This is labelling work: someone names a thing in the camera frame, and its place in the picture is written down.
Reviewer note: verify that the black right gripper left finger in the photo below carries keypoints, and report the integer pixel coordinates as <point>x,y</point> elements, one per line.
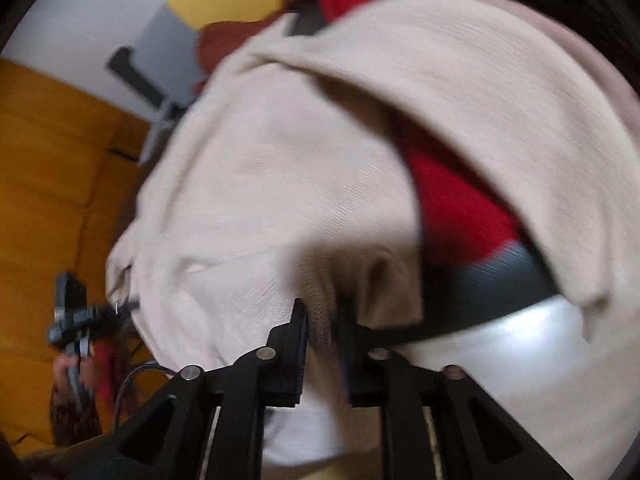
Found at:
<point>208,424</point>

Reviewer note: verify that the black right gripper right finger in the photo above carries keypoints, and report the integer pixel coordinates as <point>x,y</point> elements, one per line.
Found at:
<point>435,424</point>

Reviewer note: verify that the beige knit sweater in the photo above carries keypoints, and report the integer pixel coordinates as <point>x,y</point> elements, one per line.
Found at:
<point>282,183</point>

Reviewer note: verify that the orange wooden wardrobe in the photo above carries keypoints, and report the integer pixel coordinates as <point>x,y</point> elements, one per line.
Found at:
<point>68,172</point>

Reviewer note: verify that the dark grey mattress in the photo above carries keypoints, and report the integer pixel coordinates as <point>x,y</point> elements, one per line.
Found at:
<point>512,278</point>

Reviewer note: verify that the red garment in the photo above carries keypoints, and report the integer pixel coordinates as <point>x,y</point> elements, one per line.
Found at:
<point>463,220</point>

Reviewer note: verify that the grey yellow blue headboard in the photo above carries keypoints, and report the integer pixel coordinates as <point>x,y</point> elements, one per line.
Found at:
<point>165,53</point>

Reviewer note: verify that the rust brown knit garment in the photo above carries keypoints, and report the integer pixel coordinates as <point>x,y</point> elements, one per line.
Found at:
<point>218,40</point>

